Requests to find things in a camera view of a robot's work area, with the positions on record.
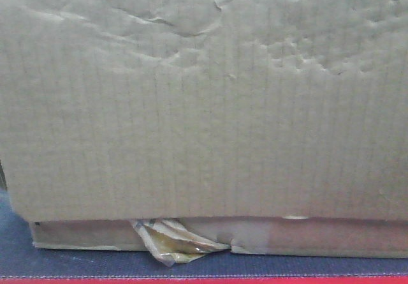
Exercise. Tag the crumpled brown packing tape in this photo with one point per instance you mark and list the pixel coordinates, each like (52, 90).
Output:
(169, 242)

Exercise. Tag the large brown cardboard box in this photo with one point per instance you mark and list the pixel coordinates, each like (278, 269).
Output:
(274, 126)

